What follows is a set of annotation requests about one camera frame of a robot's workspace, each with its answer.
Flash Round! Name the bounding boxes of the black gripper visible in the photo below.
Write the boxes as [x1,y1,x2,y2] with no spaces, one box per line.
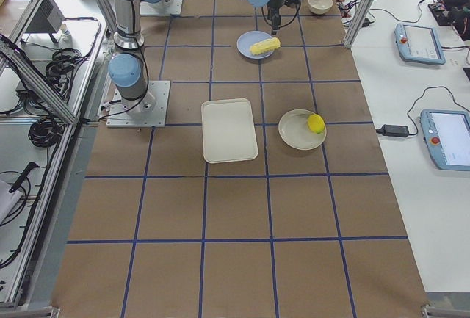
[267,0,285,35]

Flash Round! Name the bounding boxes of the blue plate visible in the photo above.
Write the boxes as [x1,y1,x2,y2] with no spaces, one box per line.
[236,31,274,59]

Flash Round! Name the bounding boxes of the white round plate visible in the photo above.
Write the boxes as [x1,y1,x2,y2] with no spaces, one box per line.
[278,109,327,151]

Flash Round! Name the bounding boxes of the cream bowl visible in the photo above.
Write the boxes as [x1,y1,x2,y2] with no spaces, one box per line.
[308,0,333,15]

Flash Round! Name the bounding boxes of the yellow lemon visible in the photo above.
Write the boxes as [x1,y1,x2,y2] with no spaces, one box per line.
[307,114,325,134]

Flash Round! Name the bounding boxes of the white rectangular tray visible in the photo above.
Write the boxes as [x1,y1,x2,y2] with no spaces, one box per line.
[201,98,259,164]

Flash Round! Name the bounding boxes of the far teach pendant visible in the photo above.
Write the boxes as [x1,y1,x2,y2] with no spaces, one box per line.
[394,23,446,65]

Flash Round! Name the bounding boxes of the teach pendant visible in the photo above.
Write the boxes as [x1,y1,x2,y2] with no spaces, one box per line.
[420,109,469,171]
[394,23,446,65]

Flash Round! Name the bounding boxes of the black power adapter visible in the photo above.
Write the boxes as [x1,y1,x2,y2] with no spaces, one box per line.
[376,124,410,138]

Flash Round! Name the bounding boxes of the near teach pendant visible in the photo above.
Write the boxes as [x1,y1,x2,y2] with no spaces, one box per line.
[420,109,469,171]

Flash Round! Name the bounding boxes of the grey control box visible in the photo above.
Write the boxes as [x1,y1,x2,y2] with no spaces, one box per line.
[26,0,65,34]

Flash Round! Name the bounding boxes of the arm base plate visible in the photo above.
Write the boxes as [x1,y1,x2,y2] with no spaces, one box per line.
[106,81,170,128]
[140,0,183,16]

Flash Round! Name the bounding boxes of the aluminium frame post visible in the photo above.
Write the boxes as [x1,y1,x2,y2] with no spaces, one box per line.
[344,0,374,48]

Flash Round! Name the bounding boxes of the coiled black cables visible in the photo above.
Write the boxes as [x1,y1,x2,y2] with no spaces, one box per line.
[45,48,90,95]

